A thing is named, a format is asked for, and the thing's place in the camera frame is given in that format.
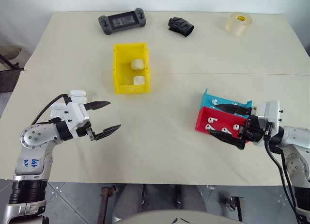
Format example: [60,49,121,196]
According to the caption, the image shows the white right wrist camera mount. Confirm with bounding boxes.
[257,100,283,135]

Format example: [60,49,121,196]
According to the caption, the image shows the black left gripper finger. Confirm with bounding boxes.
[84,100,111,111]
[93,124,122,141]

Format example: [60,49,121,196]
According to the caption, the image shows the blue plastic tray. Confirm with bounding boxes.
[200,88,253,119]

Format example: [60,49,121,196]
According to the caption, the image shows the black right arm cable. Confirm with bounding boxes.
[263,123,301,224]

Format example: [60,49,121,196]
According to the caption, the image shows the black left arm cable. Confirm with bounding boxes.
[31,94,71,125]

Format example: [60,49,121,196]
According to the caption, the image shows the black handheld game console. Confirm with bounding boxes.
[98,7,147,35]

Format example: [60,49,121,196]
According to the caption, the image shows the beige chair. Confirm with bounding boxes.
[0,46,25,72]

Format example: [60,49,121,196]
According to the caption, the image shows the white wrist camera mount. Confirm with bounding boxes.
[49,101,92,139]
[257,100,283,135]

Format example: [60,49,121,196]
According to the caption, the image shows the rusty metal bar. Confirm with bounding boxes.
[100,186,116,224]

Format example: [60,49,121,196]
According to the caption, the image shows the silver robot torso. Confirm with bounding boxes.
[113,209,220,224]

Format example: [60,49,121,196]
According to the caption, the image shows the white closed charging case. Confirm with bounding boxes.
[133,75,147,86]
[131,59,145,71]

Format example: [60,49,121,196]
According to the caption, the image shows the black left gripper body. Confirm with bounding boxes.
[75,123,96,141]

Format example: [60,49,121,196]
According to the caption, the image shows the white open charging case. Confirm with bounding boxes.
[68,89,87,104]

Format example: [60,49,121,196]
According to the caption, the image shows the yellow plastic bin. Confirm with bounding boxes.
[112,42,151,95]

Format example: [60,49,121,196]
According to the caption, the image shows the clear tape roll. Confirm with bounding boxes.
[225,12,254,37]

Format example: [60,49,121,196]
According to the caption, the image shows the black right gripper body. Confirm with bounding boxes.
[238,113,267,151]

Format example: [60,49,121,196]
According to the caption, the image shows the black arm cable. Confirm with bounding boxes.
[31,94,71,125]
[263,123,301,224]

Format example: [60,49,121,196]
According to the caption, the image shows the black crumpled sleeve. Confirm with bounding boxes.
[167,15,195,37]

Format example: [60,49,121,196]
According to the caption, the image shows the metal table bracket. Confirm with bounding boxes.
[226,196,244,222]

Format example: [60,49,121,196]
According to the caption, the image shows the red plastic tray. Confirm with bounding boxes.
[195,106,250,144]

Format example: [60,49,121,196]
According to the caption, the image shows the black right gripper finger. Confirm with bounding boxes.
[217,103,252,116]
[208,128,244,149]

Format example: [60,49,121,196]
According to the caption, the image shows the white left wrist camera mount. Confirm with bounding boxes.
[49,101,92,139]

